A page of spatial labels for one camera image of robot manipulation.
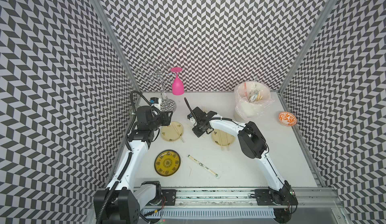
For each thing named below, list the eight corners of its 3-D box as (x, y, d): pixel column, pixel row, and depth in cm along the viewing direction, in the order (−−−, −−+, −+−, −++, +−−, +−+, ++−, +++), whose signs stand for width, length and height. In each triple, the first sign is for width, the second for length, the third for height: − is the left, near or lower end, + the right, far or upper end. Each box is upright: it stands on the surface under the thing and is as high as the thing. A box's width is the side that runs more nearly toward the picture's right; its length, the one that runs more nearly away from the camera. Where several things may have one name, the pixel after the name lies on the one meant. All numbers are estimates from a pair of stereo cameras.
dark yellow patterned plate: (153, 176, 81) (151, 175, 79) (157, 151, 90) (156, 149, 88) (179, 176, 81) (178, 175, 79) (181, 151, 90) (181, 149, 88)
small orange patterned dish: (280, 126, 99) (282, 122, 96) (275, 115, 105) (278, 111, 102) (295, 126, 99) (298, 123, 96) (290, 115, 105) (293, 111, 102)
